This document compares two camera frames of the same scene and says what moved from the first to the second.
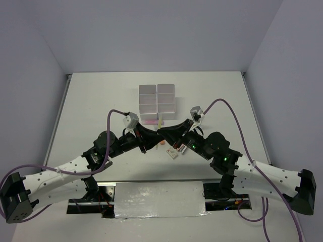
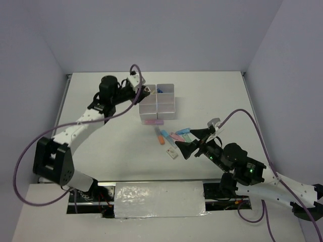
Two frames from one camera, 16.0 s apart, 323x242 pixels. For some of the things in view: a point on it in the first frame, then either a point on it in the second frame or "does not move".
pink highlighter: (153, 122) does not move
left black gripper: (150, 138) to (142, 94)
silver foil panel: (148, 199) does not move
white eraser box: (172, 152) does not move
